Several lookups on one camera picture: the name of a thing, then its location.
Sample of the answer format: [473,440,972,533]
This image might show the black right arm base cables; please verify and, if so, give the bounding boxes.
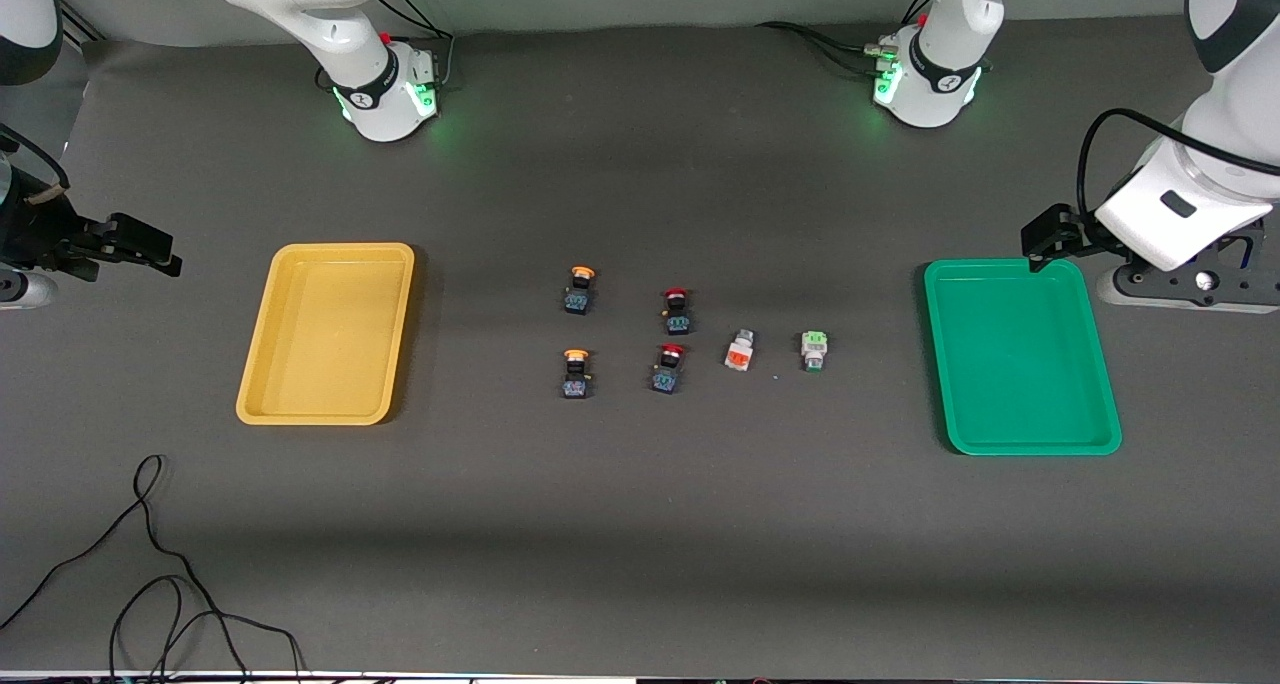
[375,0,457,91]

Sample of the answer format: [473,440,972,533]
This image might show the green plastic tray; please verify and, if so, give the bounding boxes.
[923,258,1123,457]

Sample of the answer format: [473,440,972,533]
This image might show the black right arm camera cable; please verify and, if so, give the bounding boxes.
[0,124,71,207]

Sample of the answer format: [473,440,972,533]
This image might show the black arm base cables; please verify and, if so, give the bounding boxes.
[375,0,457,91]
[757,0,936,77]

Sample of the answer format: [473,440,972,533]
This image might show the black left arm base cables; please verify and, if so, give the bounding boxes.
[757,0,936,77]

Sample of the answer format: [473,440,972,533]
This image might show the loose black cable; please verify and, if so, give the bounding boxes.
[0,454,306,684]

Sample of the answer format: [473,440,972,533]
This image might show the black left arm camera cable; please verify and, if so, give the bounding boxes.
[1077,108,1206,227]

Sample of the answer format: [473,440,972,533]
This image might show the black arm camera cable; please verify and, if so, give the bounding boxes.
[1077,108,1206,227]
[0,124,71,207]

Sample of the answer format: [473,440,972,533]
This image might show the aluminium frame profile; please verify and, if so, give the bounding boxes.
[58,0,103,47]

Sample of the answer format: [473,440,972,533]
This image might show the yellow plastic tray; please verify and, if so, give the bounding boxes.
[236,242,416,427]

